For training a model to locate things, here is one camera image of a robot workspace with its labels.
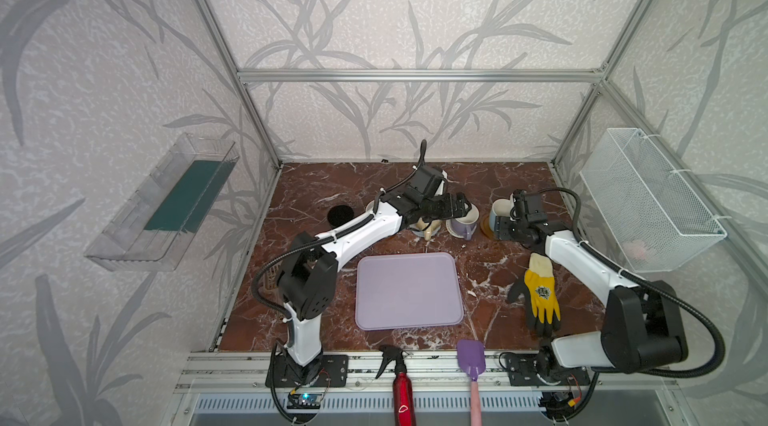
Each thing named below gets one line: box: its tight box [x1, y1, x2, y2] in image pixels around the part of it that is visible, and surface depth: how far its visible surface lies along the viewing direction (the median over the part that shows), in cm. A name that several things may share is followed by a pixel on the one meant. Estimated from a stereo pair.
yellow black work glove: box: [508, 252, 561, 337], surface depth 86 cm
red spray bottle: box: [375, 344, 416, 426], surface depth 70 cm
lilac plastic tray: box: [355, 253, 464, 331], surface depth 89 cm
